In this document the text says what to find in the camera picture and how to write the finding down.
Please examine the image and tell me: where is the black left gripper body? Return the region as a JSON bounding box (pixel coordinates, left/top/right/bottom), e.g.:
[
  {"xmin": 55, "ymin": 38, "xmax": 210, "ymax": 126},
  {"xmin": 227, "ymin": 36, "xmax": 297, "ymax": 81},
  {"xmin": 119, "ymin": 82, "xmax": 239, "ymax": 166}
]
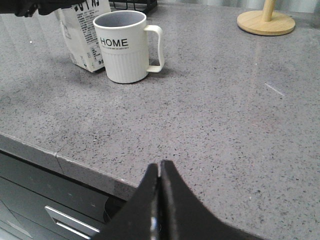
[{"xmin": 0, "ymin": 0, "xmax": 83, "ymax": 17}]

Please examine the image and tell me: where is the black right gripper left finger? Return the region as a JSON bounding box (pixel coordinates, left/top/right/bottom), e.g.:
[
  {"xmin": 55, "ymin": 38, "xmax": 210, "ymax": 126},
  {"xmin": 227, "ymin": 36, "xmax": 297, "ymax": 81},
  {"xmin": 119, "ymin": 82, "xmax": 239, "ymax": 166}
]
[{"xmin": 93, "ymin": 163, "xmax": 160, "ymax": 240}]

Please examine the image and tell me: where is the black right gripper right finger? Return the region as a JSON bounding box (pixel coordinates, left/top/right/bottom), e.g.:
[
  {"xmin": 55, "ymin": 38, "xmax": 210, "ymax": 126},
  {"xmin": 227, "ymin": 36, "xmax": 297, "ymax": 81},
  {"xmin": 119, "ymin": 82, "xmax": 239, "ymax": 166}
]
[{"xmin": 159, "ymin": 160, "xmax": 262, "ymax": 240}]

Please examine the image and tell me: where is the white milk carton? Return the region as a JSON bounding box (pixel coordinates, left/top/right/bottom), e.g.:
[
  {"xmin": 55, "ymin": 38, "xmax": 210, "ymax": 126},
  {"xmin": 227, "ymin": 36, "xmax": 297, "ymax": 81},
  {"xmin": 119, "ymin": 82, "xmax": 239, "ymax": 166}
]
[{"xmin": 54, "ymin": 0, "xmax": 111, "ymax": 73}]

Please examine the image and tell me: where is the white HOME ribbed cup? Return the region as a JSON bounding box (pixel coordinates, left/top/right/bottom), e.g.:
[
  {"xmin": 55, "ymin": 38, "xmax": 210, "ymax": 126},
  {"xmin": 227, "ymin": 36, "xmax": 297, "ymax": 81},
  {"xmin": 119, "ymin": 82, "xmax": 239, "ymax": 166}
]
[{"xmin": 93, "ymin": 10, "xmax": 165, "ymax": 84}]

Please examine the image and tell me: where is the wooden mug tree stand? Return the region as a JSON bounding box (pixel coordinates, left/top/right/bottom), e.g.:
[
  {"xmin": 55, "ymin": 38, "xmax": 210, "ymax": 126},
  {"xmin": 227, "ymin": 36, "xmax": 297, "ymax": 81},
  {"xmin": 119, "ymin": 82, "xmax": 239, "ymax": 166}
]
[{"xmin": 236, "ymin": 0, "xmax": 296, "ymax": 36}]

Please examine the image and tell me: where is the dark cabinet drawer with handle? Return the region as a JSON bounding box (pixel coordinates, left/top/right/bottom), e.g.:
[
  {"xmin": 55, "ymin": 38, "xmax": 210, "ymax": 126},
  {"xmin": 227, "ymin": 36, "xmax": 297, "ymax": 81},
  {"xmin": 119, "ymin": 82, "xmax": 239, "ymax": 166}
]
[{"xmin": 0, "ymin": 152, "xmax": 125, "ymax": 240}]

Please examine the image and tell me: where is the black wire mug rack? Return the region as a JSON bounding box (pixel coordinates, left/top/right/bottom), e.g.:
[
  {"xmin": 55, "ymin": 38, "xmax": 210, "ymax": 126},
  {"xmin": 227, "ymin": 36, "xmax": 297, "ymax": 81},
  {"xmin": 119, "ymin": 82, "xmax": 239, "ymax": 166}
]
[{"xmin": 109, "ymin": 0, "xmax": 158, "ymax": 14}]

